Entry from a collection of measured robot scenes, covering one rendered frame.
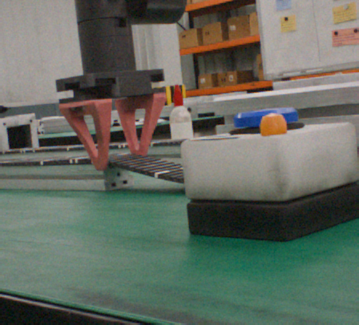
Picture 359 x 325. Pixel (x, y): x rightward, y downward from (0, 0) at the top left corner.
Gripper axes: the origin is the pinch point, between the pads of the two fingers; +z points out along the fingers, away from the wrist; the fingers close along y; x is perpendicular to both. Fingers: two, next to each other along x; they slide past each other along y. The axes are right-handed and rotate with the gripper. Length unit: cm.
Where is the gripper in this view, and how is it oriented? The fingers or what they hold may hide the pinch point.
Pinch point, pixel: (120, 158)
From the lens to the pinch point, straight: 77.3
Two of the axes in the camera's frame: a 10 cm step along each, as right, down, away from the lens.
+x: -6.8, 0.3, 7.3
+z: 1.1, 9.9, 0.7
